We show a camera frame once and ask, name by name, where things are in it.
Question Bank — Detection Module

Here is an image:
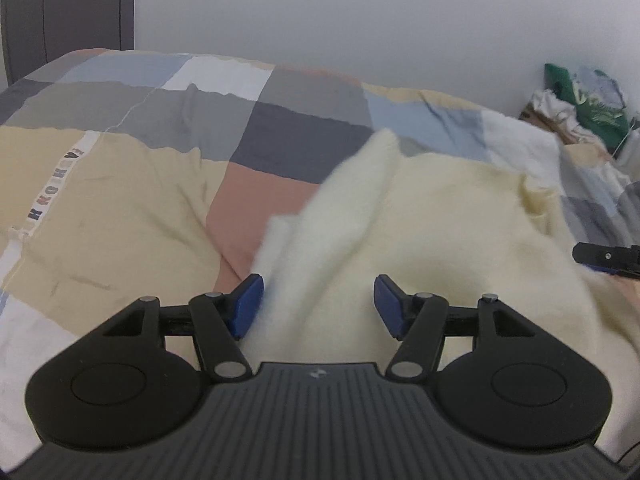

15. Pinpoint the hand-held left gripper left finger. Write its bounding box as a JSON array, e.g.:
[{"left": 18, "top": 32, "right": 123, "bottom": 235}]
[{"left": 101, "top": 274, "right": 265, "bottom": 381}]

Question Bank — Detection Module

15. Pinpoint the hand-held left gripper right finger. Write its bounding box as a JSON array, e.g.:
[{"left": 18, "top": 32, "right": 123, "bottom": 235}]
[{"left": 373, "top": 274, "right": 539, "bottom": 382}]

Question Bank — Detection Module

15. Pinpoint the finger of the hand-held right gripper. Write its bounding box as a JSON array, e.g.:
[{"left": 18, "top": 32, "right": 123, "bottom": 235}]
[{"left": 571, "top": 242, "right": 640, "bottom": 280}]

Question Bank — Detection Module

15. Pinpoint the cream striped knit sweater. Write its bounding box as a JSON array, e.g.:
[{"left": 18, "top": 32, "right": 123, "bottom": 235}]
[{"left": 248, "top": 129, "right": 640, "bottom": 466}]

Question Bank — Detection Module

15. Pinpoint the green plastic bag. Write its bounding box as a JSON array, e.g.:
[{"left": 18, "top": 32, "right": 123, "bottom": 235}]
[{"left": 544, "top": 62, "right": 630, "bottom": 151}]

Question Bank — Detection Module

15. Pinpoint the crumpled white plastic bag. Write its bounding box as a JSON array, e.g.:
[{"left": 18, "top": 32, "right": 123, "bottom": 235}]
[{"left": 520, "top": 87, "right": 598, "bottom": 145}]

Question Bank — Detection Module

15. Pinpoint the patchwork bed cover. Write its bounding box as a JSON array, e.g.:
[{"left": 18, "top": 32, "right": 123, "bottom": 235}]
[{"left": 0, "top": 49, "right": 640, "bottom": 466}]

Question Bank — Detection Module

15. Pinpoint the dark grey door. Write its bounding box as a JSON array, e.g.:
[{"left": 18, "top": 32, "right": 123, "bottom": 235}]
[{"left": 0, "top": 0, "right": 137, "bottom": 88}]

